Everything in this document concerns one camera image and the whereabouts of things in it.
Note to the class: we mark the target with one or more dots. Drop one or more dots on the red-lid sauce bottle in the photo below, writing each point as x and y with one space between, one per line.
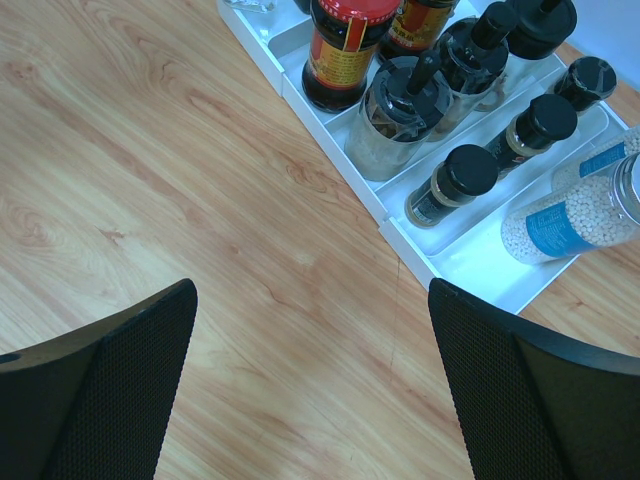
345 36

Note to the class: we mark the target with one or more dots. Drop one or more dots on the silver-lid salt shaker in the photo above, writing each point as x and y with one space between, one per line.
612 150
598 211

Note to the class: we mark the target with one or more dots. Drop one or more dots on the small dark spice jar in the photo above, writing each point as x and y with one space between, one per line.
548 119

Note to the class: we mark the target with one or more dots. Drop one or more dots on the red-lid sauce jar front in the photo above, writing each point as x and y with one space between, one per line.
415 28

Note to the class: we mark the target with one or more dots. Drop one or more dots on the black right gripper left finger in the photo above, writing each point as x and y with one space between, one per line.
95 402

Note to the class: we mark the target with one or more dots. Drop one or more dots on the silver-top pepper grinder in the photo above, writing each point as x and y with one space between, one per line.
587 81

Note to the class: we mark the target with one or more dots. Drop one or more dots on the small black-cap spice jar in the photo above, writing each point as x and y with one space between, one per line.
468 171

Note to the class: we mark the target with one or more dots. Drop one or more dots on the glass jar with brown lumps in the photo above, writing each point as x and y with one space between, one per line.
473 53

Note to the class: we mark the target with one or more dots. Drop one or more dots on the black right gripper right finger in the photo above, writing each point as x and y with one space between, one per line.
533 403

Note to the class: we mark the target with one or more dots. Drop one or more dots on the white divided organizer tray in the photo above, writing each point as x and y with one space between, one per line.
466 247

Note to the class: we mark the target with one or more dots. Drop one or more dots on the black-lid glass condiment jar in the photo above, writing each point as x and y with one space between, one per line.
541 28

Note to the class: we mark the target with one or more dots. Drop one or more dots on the glass jar with white granules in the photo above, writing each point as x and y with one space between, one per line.
407 98

